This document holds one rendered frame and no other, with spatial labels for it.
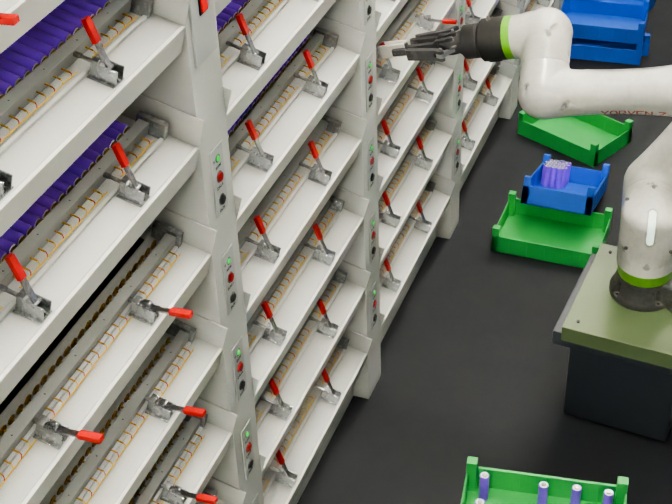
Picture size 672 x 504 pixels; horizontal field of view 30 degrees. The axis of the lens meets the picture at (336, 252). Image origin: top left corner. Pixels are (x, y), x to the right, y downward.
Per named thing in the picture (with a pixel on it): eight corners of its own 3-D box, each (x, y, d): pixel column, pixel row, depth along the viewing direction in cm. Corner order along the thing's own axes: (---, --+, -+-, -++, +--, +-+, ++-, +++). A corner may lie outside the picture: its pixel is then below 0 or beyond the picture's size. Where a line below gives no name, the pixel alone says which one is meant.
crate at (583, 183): (541, 178, 385) (544, 153, 382) (606, 189, 379) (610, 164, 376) (520, 203, 358) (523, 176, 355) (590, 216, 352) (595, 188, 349)
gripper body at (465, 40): (480, 64, 268) (439, 68, 272) (490, 47, 274) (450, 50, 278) (472, 33, 264) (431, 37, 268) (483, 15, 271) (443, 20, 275)
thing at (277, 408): (361, 301, 291) (375, 258, 282) (257, 487, 246) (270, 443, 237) (282, 267, 294) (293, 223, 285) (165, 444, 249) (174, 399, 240)
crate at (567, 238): (610, 230, 362) (613, 207, 357) (596, 271, 347) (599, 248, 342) (508, 212, 371) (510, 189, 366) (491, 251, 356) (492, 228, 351)
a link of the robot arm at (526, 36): (579, 15, 266) (565, -4, 257) (578, 71, 264) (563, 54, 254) (516, 22, 273) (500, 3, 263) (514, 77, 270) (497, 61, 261)
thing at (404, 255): (446, 207, 355) (460, 170, 346) (376, 341, 310) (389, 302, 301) (380, 180, 358) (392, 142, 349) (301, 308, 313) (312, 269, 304)
